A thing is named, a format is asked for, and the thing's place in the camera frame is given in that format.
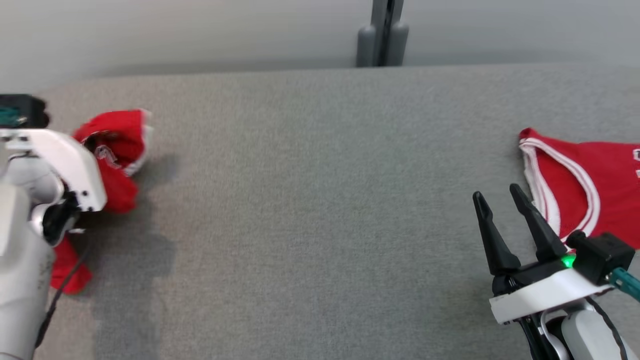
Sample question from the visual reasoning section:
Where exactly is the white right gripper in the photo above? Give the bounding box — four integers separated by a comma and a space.
472, 183, 616, 326

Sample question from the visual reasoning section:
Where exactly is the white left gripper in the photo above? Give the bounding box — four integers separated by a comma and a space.
0, 127, 107, 213

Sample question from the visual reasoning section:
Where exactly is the red Bulls 23 garment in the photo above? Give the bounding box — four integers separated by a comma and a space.
50, 109, 152, 295

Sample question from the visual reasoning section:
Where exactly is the red t-shirt with white sleeves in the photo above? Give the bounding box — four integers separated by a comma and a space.
518, 127, 640, 251

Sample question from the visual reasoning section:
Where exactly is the teal right camera connector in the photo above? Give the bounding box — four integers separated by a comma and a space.
607, 267, 640, 302

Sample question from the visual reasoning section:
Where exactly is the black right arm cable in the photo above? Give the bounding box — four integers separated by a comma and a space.
585, 297, 630, 360

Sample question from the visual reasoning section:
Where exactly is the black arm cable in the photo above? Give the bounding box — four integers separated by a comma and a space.
35, 245, 91, 351
585, 297, 630, 360

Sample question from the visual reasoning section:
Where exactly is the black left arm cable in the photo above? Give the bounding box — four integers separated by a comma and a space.
35, 245, 91, 351

